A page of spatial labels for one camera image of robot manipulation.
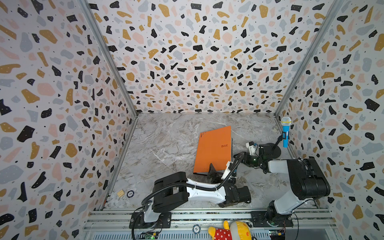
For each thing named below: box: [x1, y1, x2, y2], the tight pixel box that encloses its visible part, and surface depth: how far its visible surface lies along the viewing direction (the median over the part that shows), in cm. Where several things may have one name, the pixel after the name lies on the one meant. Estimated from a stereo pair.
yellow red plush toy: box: [208, 220, 252, 240], surface depth 67 cm
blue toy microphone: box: [280, 116, 292, 148], surface depth 85 cm
